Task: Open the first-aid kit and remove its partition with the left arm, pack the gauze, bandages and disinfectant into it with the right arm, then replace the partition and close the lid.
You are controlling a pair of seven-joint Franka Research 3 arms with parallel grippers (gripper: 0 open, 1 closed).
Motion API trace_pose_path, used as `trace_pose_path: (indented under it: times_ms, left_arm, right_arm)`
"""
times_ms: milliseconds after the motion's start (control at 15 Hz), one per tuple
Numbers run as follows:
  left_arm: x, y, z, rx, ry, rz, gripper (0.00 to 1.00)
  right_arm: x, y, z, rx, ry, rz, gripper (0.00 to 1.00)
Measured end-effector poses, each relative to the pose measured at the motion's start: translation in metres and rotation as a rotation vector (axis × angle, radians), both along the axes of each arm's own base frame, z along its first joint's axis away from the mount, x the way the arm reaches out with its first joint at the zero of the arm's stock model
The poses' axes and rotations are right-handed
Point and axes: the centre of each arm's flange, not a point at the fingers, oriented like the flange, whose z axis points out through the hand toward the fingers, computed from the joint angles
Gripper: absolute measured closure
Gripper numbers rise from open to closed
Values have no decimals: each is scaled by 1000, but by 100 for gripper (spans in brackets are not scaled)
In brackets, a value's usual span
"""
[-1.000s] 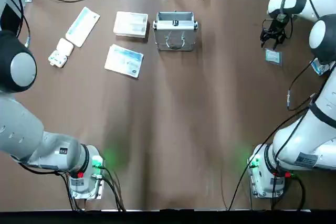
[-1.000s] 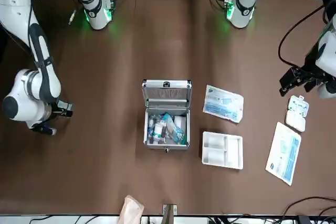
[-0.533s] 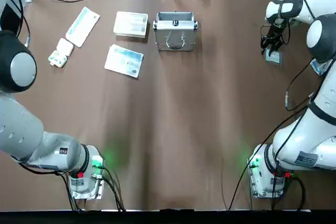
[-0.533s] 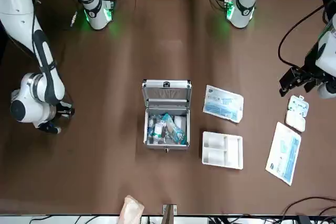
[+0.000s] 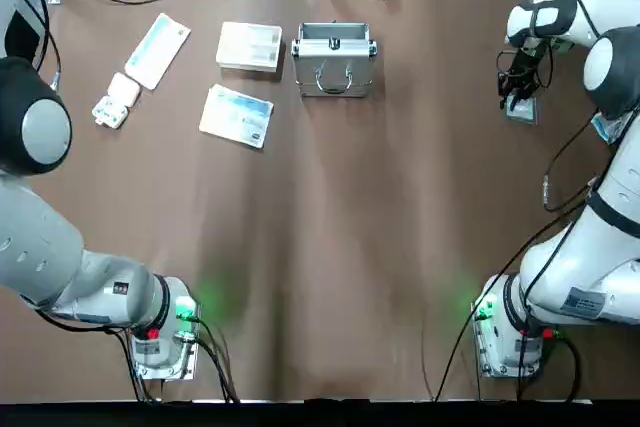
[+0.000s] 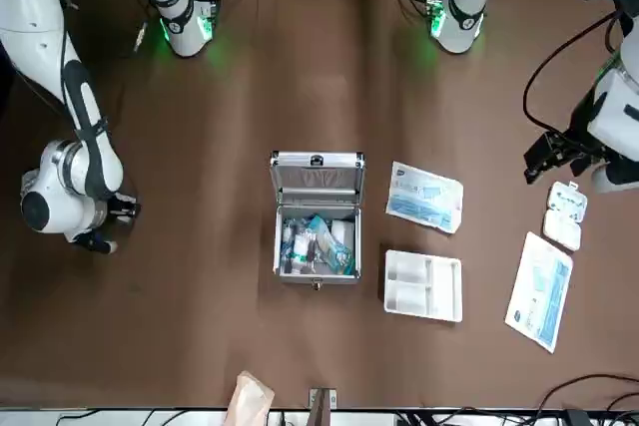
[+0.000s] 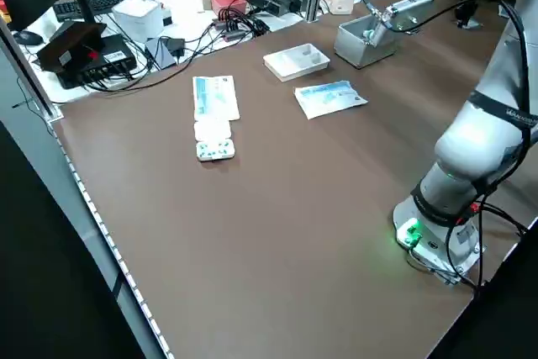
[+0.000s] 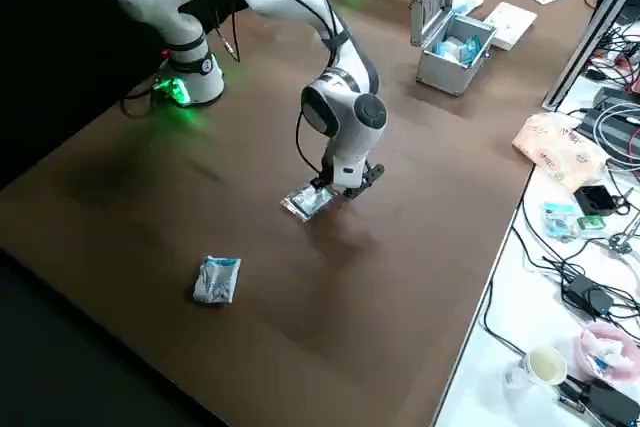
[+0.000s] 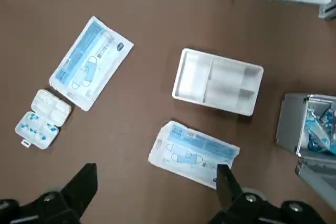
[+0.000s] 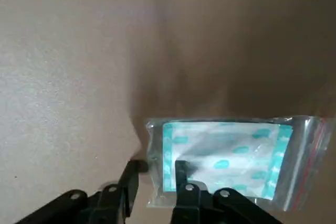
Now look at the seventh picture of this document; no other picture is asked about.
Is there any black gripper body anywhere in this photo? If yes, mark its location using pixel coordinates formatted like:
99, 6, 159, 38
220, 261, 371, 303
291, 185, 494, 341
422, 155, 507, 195
456, 0, 483, 30

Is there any aluminium first-aid case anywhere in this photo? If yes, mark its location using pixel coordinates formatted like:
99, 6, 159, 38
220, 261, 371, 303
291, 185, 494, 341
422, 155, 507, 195
334, 0, 439, 70

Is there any white plastic partition tray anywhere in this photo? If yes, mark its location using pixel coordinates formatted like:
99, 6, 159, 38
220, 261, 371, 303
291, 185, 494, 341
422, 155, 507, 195
262, 42, 332, 82

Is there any red open box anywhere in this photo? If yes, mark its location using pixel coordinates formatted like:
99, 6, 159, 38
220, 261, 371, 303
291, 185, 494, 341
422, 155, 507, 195
209, 0, 248, 19

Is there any open white plastic pill box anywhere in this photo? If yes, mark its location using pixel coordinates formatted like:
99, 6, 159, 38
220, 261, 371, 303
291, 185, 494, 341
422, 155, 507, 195
193, 119, 237, 164

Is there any large flat blue white packet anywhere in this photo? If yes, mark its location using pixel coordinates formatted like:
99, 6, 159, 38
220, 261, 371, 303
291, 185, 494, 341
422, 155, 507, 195
293, 79, 370, 121

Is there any grey usb hub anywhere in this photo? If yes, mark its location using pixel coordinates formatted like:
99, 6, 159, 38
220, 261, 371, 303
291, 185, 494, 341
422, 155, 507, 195
212, 17, 249, 43

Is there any long white teal pouch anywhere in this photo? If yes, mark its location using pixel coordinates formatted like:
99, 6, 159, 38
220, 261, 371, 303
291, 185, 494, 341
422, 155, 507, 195
192, 75, 241, 122

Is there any black power adapter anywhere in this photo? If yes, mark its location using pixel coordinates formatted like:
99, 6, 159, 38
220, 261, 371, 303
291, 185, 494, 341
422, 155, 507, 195
166, 37, 187, 60

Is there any white cube printer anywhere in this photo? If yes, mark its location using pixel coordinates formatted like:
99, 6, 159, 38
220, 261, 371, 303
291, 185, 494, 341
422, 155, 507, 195
112, 0, 174, 40

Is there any black keyboard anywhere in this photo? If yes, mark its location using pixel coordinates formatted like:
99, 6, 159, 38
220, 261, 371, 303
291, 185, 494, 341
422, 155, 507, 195
52, 0, 155, 23

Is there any dark brown box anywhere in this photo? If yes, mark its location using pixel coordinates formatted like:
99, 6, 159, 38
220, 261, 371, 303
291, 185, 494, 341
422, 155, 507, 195
36, 21, 108, 73

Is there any black computer mouse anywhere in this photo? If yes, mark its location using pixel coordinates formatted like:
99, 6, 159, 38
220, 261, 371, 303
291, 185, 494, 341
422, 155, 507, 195
12, 30, 45, 46

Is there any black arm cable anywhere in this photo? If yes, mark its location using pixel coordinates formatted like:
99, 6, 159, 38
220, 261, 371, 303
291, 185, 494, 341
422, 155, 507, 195
447, 0, 533, 289

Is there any black base cable bundle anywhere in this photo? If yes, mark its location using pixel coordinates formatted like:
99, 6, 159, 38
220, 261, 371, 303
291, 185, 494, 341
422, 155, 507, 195
478, 203, 530, 236

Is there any black network switch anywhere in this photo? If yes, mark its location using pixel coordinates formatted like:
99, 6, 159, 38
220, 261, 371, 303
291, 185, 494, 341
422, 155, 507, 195
56, 34, 138, 90

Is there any aluminium table edge rail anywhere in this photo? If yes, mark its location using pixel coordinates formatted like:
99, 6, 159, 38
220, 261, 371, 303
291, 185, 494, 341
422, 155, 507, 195
0, 20, 176, 359

